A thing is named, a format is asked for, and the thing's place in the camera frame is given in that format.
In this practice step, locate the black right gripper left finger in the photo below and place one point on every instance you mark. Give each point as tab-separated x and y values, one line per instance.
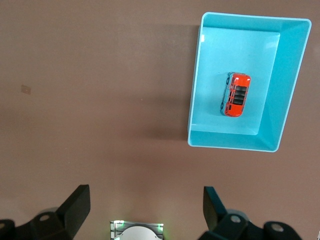
72	212

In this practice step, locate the orange toy bus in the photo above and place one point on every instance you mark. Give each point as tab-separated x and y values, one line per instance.
237	100

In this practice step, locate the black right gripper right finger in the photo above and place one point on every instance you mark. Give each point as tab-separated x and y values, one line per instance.
217	217

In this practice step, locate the blue plastic box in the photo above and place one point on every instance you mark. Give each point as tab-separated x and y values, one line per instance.
282	87

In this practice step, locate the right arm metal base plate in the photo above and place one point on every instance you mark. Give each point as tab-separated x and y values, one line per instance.
115	226

